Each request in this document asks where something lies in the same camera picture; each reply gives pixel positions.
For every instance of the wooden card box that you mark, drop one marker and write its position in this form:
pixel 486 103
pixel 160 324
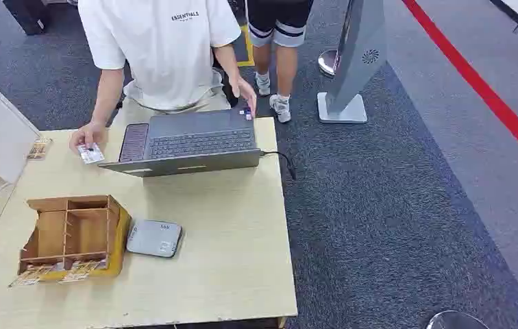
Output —
pixel 79 231

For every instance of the black box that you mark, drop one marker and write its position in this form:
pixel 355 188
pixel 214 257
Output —
pixel 26 16

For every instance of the grey flat card reader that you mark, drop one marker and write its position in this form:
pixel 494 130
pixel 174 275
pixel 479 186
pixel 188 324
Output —
pixel 154 238

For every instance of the red floor tape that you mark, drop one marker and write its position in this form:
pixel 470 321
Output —
pixel 481 86

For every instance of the person's right hand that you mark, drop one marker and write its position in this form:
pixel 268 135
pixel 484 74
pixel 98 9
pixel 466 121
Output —
pixel 85 135

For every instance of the grey laptop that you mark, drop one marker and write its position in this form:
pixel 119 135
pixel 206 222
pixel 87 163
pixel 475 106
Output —
pixel 195 140

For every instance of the chrome round base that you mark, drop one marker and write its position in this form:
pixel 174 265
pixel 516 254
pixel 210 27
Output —
pixel 327 61

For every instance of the printed card stack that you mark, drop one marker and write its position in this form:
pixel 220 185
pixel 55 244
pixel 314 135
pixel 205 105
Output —
pixel 36 272
pixel 82 270

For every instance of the chrome round disc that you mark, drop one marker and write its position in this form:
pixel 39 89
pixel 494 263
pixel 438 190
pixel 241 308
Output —
pixel 456 320

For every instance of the person's left hand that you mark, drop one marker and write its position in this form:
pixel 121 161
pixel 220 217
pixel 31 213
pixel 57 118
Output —
pixel 246 92

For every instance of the person in dark shorts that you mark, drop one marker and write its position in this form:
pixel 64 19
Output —
pixel 279 27

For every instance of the white printed card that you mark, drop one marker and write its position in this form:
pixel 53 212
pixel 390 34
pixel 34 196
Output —
pixel 92 154

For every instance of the person in white shirt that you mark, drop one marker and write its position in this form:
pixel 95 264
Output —
pixel 163 54

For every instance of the grey kiosk stand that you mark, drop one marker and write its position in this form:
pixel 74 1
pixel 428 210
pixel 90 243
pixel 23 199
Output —
pixel 359 54

